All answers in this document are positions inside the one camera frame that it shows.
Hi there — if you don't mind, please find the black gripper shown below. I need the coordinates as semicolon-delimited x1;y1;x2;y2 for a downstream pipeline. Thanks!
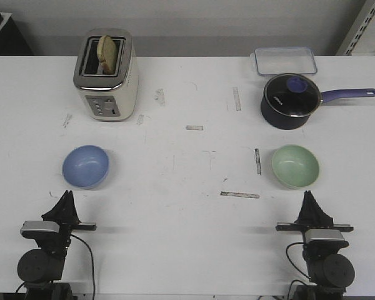
41;190;97;250
276;191;354;247

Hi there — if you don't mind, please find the blue bowl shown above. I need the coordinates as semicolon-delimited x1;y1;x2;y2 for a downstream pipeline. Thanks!
62;145;110;189

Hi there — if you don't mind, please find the green bowl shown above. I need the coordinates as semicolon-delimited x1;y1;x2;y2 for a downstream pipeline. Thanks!
271;144;320;189

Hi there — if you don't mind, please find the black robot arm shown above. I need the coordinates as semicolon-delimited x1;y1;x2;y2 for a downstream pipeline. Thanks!
17;190;97;299
276;191;355;299

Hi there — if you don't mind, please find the dark blue saucepan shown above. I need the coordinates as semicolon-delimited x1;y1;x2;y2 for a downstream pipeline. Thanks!
260;86;375;130

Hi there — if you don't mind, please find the cream and chrome toaster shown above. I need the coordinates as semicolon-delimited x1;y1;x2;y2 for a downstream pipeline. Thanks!
73;28;139;121

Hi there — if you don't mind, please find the glass lid with blue knob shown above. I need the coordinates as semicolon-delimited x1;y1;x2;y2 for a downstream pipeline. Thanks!
264;73;321;117

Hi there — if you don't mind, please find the clear plastic food container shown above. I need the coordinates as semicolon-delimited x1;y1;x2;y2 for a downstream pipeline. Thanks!
250;47;318;76

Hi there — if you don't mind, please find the bread slice in toaster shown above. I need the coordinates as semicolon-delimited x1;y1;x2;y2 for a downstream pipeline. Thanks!
96;35;118;75

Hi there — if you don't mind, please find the black box in corner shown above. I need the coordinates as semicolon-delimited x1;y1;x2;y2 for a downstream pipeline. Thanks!
0;12;34;56

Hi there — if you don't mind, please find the white slotted shelf upright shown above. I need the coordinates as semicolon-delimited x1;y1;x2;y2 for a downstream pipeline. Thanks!
336;1;375;56

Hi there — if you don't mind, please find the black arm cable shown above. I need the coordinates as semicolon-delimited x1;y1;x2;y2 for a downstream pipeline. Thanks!
69;234;96;298
285;242;313;298

